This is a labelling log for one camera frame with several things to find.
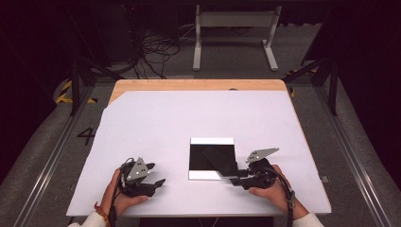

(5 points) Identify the tangle of black floor cables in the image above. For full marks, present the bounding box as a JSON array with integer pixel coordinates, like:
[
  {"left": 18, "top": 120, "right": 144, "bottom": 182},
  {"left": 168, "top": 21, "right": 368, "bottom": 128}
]
[{"left": 124, "top": 23, "right": 197, "bottom": 80}]

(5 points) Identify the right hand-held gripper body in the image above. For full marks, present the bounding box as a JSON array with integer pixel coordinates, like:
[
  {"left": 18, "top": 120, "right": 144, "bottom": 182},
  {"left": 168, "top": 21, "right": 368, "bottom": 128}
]
[{"left": 242, "top": 147, "right": 281, "bottom": 190}]

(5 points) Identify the person's right hand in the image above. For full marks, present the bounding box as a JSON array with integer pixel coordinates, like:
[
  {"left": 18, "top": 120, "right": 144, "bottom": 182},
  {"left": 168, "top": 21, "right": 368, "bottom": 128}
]
[{"left": 248, "top": 164, "right": 296, "bottom": 216}]

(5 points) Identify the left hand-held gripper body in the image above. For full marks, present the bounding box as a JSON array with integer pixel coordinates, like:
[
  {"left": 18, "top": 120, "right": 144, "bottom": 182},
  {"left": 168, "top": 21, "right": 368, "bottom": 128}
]
[{"left": 118, "top": 156, "right": 156, "bottom": 199}]

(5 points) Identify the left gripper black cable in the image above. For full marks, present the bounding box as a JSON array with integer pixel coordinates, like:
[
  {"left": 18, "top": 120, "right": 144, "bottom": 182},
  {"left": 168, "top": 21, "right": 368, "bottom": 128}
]
[{"left": 108, "top": 157, "right": 135, "bottom": 227}]

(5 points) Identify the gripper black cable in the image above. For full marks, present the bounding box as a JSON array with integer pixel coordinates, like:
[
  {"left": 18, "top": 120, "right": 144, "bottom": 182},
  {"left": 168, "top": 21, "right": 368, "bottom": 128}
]
[
  {"left": 108, "top": 157, "right": 135, "bottom": 227},
  {"left": 266, "top": 168, "right": 297, "bottom": 227}
]

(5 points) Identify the white table cover sheet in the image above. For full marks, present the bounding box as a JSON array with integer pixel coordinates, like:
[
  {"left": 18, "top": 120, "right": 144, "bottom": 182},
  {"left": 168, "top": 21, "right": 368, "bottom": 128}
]
[{"left": 65, "top": 90, "right": 333, "bottom": 218}]

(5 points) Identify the white metal desk frame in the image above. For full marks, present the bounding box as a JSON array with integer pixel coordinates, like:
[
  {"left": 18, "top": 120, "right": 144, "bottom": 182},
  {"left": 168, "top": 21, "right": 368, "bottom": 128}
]
[{"left": 192, "top": 4, "right": 283, "bottom": 72}]

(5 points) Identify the person's left hand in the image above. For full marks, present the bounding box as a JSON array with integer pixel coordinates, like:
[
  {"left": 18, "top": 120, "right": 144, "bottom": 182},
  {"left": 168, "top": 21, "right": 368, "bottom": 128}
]
[{"left": 99, "top": 168, "right": 149, "bottom": 218}]

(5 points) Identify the aluminium floor rail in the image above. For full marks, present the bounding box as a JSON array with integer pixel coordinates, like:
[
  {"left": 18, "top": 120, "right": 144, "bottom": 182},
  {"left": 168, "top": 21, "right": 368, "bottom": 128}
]
[
  {"left": 315, "top": 84, "right": 393, "bottom": 227},
  {"left": 11, "top": 84, "right": 96, "bottom": 227}
]

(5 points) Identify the black metal stand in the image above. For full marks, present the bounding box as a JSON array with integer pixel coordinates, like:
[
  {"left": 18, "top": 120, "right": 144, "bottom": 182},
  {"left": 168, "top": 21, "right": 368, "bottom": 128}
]
[
  {"left": 66, "top": 58, "right": 127, "bottom": 116},
  {"left": 283, "top": 56, "right": 340, "bottom": 116}
]

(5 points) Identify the orange bead bracelet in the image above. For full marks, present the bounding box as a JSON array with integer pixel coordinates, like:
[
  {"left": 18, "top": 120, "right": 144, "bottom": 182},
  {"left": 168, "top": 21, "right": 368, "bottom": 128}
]
[{"left": 94, "top": 201, "right": 112, "bottom": 227}]

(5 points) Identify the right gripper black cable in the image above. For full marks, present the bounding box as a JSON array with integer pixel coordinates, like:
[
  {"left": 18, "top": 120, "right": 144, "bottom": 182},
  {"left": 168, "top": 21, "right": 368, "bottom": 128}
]
[{"left": 266, "top": 168, "right": 297, "bottom": 227}]

